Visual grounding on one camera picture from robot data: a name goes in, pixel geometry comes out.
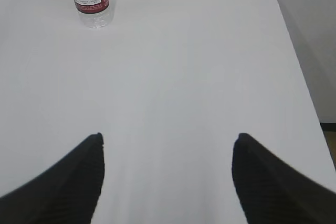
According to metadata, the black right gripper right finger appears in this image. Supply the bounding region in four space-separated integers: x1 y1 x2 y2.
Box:
232 133 335 223

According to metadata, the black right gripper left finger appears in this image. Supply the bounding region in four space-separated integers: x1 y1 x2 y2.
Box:
1 133 105 223

